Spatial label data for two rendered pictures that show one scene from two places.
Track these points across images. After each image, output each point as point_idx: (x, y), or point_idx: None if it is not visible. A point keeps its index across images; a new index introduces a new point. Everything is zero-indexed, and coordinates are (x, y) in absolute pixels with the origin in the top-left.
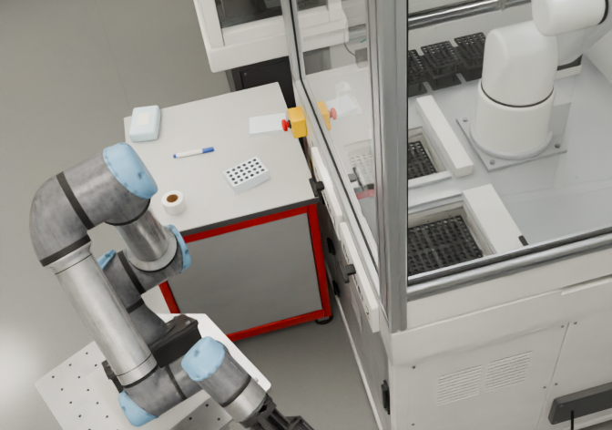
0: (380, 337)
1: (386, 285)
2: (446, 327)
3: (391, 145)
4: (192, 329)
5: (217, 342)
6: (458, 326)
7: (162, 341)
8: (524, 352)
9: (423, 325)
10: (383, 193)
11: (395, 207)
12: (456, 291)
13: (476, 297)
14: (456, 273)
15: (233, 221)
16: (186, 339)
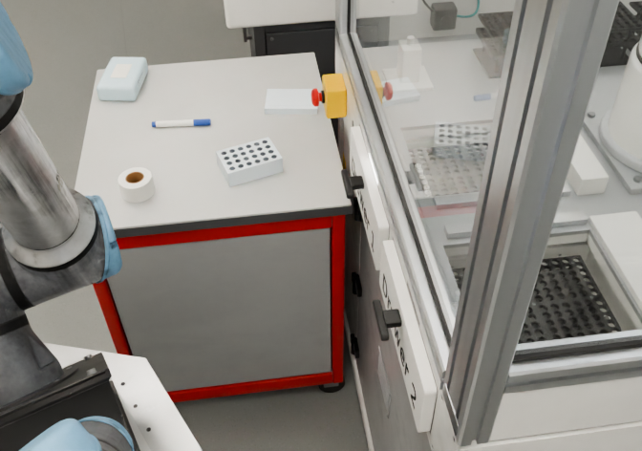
0: (424, 438)
1: (470, 355)
2: (558, 446)
3: (580, 6)
4: (97, 385)
5: (88, 439)
6: (579, 447)
7: (35, 399)
8: None
9: (518, 438)
10: (521, 147)
11: (539, 185)
12: (598, 386)
13: (629, 400)
14: (607, 352)
15: (219, 224)
16: (85, 401)
